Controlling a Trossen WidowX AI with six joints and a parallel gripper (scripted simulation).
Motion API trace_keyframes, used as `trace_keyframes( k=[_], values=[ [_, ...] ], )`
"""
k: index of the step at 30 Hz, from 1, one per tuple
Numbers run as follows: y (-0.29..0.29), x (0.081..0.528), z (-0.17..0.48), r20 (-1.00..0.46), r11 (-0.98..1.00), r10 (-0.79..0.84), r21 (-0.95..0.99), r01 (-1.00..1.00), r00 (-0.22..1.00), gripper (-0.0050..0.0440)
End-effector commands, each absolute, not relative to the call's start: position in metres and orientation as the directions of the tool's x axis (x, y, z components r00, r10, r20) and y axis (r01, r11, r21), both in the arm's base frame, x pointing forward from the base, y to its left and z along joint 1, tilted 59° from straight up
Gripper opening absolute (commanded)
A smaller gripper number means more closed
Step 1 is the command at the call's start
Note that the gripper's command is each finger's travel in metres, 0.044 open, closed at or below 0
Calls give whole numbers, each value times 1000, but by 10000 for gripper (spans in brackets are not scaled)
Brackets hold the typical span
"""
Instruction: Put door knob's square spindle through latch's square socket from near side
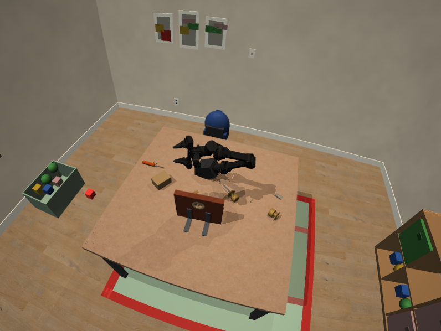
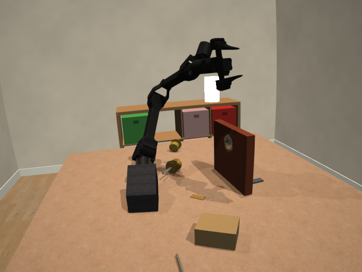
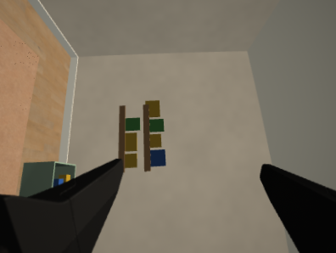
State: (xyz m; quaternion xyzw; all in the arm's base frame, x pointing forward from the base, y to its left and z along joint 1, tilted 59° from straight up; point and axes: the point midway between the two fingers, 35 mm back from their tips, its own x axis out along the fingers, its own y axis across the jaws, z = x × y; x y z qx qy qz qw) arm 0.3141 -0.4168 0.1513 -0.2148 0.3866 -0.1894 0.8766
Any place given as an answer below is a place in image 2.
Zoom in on brass door knob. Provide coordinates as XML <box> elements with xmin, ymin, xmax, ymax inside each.
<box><xmin>162</xmin><ymin>158</ymin><xmax>182</xmax><ymax>174</ymax></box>
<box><xmin>169</xmin><ymin>139</ymin><xmax>181</xmax><ymax>152</ymax></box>

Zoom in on tan rectangular box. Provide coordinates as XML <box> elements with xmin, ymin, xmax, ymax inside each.
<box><xmin>194</xmin><ymin>212</ymin><xmax>240</xmax><ymax>251</ymax></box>

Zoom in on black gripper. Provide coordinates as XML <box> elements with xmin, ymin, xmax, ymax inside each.
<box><xmin>200</xmin><ymin>38</ymin><xmax>243</xmax><ymax>91</ymax></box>

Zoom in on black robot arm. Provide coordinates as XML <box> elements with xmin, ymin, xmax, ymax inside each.
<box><xmin>132</xmin><ymin>41</ymin><xmax>232</xmax><ymax>165</ymax></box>

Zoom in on dark brown wooden door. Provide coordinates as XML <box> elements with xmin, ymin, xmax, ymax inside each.
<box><xmin>214</xmin><ymin>119</ymin><xmax>255</xmax><ymax>196</ymax></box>

